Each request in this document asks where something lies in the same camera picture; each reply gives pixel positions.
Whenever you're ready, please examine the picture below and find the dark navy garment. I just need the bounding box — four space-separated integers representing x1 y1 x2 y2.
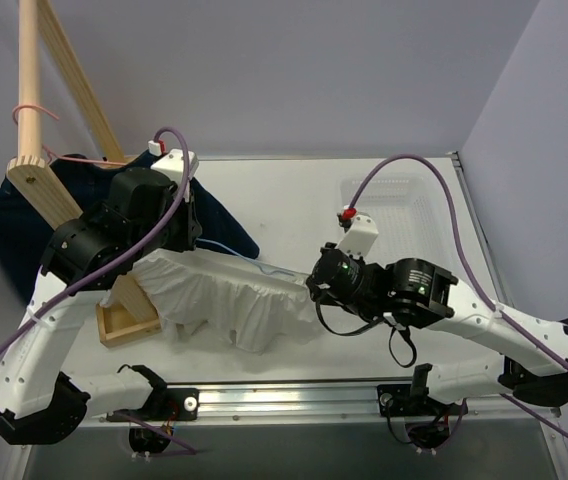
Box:
0 161 260 304

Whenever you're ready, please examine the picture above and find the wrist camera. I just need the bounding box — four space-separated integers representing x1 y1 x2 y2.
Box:
148 140 184 185
337 207 379 259

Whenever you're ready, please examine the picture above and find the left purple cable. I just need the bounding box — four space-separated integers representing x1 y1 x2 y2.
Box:
0 126 195 427

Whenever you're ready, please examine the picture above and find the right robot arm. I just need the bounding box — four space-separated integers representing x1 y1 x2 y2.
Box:
306 244 568 413

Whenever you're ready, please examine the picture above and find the pink wire hanger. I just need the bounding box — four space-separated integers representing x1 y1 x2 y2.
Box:
11 103 128 168

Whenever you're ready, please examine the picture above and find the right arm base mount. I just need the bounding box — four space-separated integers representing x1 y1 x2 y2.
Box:
376 363 468 456

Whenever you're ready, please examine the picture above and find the light blue wire hanger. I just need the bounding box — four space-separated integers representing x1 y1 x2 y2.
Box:
196 238 296 277

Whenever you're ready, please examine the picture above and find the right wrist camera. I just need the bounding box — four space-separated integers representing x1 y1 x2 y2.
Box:
337 207 379 259

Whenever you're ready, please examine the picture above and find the aluminium mounting rail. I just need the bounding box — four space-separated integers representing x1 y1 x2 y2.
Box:
43 375 562 426

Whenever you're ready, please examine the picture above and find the white pleated skirt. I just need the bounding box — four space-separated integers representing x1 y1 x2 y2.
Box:
128 249 320 353

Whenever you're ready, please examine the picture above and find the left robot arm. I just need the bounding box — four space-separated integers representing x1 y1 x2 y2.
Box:
0 152 201 445

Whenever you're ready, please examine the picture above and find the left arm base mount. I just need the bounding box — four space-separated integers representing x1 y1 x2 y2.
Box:
106 387 200 459

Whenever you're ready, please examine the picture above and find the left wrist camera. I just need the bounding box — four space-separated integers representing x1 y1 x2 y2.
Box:
148 140 184 185

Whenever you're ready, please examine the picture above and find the clear plastic basket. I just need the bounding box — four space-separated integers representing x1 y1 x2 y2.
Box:
356 175 447 266

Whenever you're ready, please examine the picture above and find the wooden clothes rack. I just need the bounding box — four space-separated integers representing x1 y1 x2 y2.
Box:
6 1 161 347

